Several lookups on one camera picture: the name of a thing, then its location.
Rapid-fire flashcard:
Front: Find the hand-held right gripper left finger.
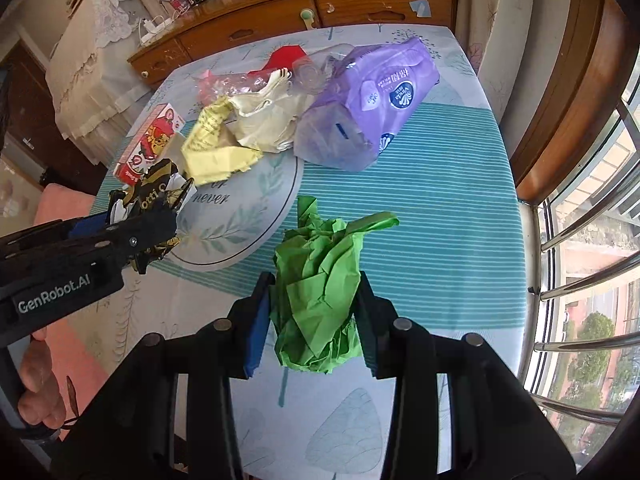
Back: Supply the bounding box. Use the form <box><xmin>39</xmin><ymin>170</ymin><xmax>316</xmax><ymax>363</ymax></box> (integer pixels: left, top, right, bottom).
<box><xmin>50</xmin><ymin>271</ymin><xmax>276</xmax><ymax>480</ymax></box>

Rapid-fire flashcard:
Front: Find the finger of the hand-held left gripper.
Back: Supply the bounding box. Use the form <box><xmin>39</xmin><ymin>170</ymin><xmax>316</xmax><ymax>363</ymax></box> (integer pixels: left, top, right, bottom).
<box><xmin>80</xmin><ymin>207</ymin><xmax>180</xmax><ymax>264</ymax></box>
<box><xmin>68</xmin><ymin>211</ymin><xmax>113</xmax><ymax>240</ymax></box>

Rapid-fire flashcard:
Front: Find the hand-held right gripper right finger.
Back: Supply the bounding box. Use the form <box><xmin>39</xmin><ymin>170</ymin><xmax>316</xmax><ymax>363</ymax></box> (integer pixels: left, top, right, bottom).
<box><xmin>352</xmin><ymin>270</ymin><xmax>581</xmax><ymax>480</ymax></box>

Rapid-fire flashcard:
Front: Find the black and gold wrapper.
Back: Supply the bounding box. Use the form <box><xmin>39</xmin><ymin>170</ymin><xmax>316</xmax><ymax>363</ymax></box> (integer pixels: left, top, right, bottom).
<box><xmin>107</xmin><ymin>159</ymin><xmax>197</xmax><ymax>276</ymax></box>

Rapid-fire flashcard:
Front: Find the green paper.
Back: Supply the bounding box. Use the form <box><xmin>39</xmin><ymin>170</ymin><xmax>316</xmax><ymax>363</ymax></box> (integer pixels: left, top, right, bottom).
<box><xmin>270</xmin><ymin>196</ymin><xmax>401</xmax><ymax>375</ymax></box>

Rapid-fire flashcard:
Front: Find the cream plastic bag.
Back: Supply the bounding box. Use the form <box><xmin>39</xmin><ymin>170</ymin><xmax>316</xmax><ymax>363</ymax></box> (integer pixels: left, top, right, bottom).
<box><xmin>227</xmin><ymin>67</ymin><xmax>313</xmax><ymax>153</ymax></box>

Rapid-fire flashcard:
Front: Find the purple tissue pack wrapper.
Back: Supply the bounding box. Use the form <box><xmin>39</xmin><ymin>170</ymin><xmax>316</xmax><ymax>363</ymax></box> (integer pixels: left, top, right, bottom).
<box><xmin>292</xmin><ymin>36</ymin><xmax>441</xmax><ymax>173</ymax></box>

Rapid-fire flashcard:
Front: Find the person's left hand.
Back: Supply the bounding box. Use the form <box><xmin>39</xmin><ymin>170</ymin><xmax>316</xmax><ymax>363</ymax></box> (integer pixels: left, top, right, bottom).
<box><xmin>17</xmin><ymin>326</ymin><xmax>71</xmax><ymax>431</ymax></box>

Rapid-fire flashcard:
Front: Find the red and white carton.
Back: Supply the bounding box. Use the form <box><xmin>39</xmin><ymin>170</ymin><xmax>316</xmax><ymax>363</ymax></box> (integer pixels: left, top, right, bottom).
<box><xmin>114</xmin><ymin>102</ymin><xmax>187</xmax><ymax>185</ymax></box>

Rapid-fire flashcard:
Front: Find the white leaf-print tablecloth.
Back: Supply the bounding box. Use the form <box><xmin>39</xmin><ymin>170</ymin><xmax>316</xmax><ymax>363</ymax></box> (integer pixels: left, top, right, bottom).
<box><xmin>97</xmin><ymin>24</ymin><xmax>528</xmax><ymax>480</ymax></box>

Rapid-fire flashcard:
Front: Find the round leaf-print placemat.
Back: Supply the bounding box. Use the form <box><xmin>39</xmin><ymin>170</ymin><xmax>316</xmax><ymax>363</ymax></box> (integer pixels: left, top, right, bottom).
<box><xmin>165</xmin><ymin>145</ymin><xmax>303</xmax><ymax>267</ymax></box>

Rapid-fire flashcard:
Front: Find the crumpled yellow paper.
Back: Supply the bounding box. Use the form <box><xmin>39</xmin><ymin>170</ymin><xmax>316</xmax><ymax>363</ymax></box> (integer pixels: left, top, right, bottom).
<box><xmin>181</xmin><ymin>96</ymin><xmax>263</xmax><ymax>186</ymax></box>

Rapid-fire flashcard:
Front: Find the dark wooden cabinet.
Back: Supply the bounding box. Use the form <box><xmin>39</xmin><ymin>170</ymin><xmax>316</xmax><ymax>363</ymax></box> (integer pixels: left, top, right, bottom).
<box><xmin>0</xmin><ymin>40</ymin><xmax>106</xmax><ymax>196</ymax></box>

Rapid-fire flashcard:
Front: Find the beige lace-trimmed furniture cover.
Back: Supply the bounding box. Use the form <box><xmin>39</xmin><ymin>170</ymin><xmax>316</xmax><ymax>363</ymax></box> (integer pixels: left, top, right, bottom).
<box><xmin>46</xmin><ymin>0</ymin><xmax>151</xmax><ymax>166</ymax></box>

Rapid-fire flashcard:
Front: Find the pink clear plastic wrapper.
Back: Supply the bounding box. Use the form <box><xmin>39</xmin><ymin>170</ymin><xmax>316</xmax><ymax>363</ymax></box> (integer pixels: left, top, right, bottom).
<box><xmin>196</xmin><ymin>71</ymin><xmax>266</xmax><ymax>108</ymax></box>

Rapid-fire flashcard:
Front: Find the white power strip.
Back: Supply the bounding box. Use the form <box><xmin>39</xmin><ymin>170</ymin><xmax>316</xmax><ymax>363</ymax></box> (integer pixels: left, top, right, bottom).
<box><xmin>139</xmin><ymin>15</ymin><xmax>176</xmax><ymax>46</ymax></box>

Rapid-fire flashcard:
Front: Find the metal window railing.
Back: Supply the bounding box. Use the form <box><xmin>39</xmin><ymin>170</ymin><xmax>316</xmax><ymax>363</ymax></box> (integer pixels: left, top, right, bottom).
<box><xmin>520</xmin><ymin>100</ymin><xmax>640</xmax><ymax>431</ymax></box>

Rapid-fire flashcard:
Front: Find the wooden sideboard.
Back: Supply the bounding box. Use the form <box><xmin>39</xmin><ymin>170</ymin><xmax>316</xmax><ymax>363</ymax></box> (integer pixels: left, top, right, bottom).
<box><xmin>127</xmin><ymin>0</ymin><xmax>458</xmax><ymax>91</ymax></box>

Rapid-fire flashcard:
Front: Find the red plastic bag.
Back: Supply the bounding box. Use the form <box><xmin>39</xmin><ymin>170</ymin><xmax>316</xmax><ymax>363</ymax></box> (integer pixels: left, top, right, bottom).
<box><xmin>248</xmin><ymin>45</ymin><xmax>308</xmax><ymax>78</ymax></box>

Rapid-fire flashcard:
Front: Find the beige floral curtain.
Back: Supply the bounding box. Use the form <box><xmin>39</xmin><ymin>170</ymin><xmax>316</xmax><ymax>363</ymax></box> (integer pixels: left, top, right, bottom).
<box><xmin>452</xmin><ymin>0</ymin><xmax>576</xmax><ymax>126</ymax></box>

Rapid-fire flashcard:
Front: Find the wooden window frame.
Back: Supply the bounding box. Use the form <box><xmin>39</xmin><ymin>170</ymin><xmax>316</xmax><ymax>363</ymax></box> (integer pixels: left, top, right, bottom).
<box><xmin>510</xmin><ymin>0</ymin><xmax>636</xmax><ymax>206</ymax></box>

